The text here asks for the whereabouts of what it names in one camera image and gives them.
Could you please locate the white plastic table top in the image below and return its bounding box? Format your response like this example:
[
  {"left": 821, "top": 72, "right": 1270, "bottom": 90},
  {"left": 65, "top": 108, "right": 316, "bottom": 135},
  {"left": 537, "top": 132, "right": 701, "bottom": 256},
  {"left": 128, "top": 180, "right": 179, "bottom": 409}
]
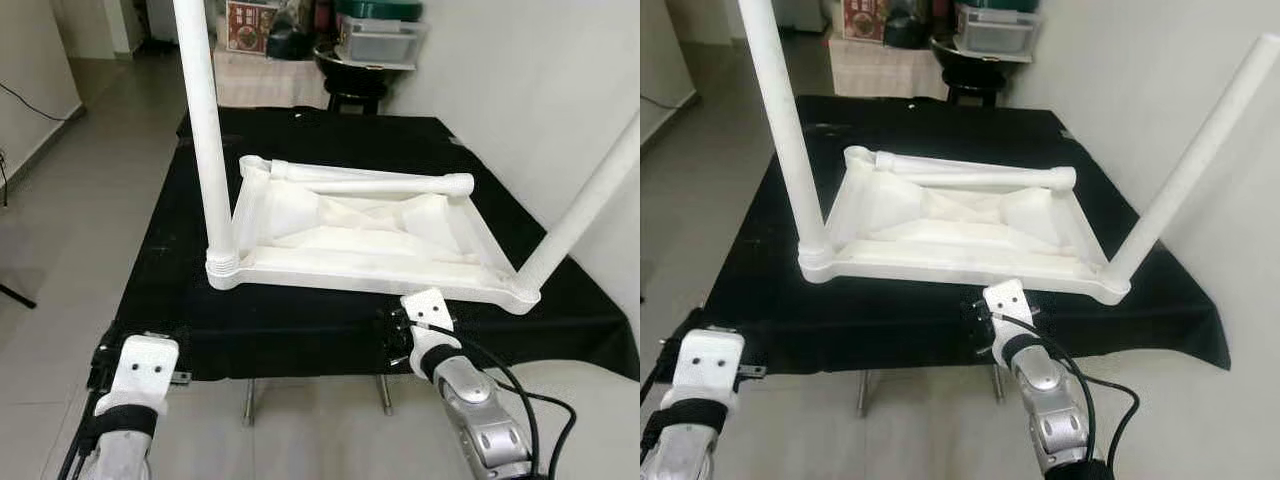
[
  {"left": 797, "top": 145, "right": 1133, "bottom": 307},
  {"left": 205, "top": 155, "right": 543, "bottom": 317}
]

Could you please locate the black tablecloth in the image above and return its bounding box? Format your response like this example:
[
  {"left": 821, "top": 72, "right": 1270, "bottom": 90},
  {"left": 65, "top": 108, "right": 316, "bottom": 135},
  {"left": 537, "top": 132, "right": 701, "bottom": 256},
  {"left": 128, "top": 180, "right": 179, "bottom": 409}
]
[
  {"left": 95, "top": 105, "right": 641, "bottom": 384},
  {"left": 680, "top": 95, "right": 1232, "bottom": 377}
]

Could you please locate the black bowl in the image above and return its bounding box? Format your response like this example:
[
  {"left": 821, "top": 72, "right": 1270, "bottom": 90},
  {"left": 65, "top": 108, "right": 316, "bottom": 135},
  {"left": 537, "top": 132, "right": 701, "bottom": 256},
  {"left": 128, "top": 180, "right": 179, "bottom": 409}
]
[
  {"left": 313, "top": 45, "right": 393, "bottom": 97},
  {"left": 930, "top": 38, "right": 1012, "bottom": 90}
]

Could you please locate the white checked cloth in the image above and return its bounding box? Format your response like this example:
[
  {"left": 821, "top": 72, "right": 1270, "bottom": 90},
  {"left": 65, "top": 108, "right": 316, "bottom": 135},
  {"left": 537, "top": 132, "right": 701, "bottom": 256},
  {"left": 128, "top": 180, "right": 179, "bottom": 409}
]
[
  {"left": 828, "top": 35, "right": 952, "bottom": 102},
  {"left": 213, "top": 45, "right": 332, "bottom": 110}
]

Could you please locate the clear plastic storage box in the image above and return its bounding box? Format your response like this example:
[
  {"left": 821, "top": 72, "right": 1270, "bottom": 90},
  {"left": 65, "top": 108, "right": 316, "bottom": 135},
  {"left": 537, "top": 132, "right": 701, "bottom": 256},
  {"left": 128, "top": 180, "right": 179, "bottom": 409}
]
[
  {"left": 955, "top": 5, "right": 1042, "bottom": 64},
  {"left": 335, "top": 15, "right": 430, "bottom": 71}
]

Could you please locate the red printed box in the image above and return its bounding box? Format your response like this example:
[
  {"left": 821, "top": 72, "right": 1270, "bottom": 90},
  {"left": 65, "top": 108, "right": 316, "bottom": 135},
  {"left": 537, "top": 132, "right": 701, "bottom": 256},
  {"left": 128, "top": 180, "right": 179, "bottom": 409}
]
[
  {"left": 840, "top": 0, "right": 890, "bottom": 44},
  {"left": 225, "top": 0, "right": 282, "bottom": 57}
]

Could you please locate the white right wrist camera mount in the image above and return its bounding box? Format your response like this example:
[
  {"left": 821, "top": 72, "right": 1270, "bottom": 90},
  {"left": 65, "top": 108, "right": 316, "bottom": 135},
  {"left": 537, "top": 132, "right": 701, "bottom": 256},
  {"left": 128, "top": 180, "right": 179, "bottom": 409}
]
[
  {"left": 400, "top": 288, "right": 461, "bottom": 367},
  {"left": 983, "top": 278, "right": 1038, "bottom": 362}
]

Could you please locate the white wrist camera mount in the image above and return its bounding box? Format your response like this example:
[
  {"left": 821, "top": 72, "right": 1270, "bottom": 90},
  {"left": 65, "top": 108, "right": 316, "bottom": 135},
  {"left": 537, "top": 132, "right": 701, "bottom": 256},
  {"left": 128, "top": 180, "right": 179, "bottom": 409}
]
[
  {"left": 400, "top": 288, "right": 461, "bottom": 367},
  {"left": 672, "top": 330, "right": 747, "bottom": 413},
  {"left": 95, "top": 335, "right": 182, "bottom": 418},
  {"left": 983, "top": 278, "right": 1038, "bottom": 362}
]

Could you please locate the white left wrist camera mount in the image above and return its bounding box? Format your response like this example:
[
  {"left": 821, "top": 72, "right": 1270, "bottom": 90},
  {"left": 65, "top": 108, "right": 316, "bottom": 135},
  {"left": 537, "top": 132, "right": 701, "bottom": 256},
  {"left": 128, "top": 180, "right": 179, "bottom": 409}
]
[
  {"left": 672, "top": 330, "right": 747, "bottom": 413},
  {"left": 95, "top": 335, "right": 182, "bottom": 418}
]

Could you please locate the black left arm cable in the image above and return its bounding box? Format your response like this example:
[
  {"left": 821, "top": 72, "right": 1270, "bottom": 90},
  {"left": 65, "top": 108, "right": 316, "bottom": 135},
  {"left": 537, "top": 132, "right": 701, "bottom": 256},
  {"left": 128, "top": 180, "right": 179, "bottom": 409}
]
[{"left": 57, "top": 345, "right": 109, "bottom": 480}]

